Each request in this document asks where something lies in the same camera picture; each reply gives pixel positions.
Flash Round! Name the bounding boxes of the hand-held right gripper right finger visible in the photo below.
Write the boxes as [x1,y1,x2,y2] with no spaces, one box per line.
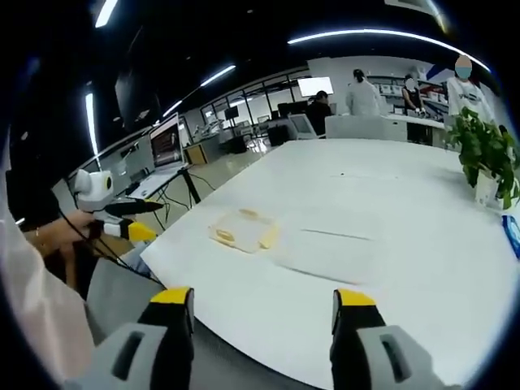
[329,288,448,390]

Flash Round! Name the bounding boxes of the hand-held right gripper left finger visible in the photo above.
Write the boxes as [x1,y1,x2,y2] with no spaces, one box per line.
[64,286,196,390]

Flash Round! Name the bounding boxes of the person's left hand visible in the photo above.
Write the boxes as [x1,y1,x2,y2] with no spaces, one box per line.
[59,212,103,246]

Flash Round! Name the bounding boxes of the ceiling strip light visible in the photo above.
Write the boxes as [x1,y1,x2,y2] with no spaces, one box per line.
[84,92,102,156]
[200,63,237,88]
[286,28,491,73]
[94,0,119,29]

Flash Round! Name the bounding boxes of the open silver laptop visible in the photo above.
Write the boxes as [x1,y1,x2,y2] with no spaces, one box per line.
[130,112,193,197]

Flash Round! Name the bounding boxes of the person's light shirt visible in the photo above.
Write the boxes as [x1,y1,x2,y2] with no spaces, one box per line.
[0,170,97,387]

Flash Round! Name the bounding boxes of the white kiosk terminal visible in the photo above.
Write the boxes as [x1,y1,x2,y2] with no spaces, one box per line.
[287,113,317,141]

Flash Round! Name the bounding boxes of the blue white packet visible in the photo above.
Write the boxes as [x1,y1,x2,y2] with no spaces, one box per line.
[500,214,520,261]

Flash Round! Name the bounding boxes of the white counter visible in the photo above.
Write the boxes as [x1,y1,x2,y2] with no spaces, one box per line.
[323,114,409,143]

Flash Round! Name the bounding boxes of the green potted plant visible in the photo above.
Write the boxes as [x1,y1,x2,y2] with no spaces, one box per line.
[444,106,520,210]

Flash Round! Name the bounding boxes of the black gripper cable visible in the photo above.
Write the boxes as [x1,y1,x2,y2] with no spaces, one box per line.
[58,209,166,288]

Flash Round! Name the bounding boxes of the bright wall screen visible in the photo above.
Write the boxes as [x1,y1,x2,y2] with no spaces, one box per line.
[297,76,336,99]

